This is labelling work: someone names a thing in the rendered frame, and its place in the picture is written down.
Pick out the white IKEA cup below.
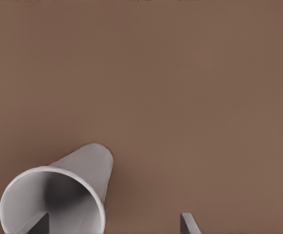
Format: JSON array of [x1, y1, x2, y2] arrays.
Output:
[[0, 142, 114, 234]]

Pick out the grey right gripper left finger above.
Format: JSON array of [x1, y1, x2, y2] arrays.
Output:
[[17, 211, 50, 234]]

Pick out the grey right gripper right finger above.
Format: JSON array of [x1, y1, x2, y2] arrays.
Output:
[[180, 212, 203, 234]]

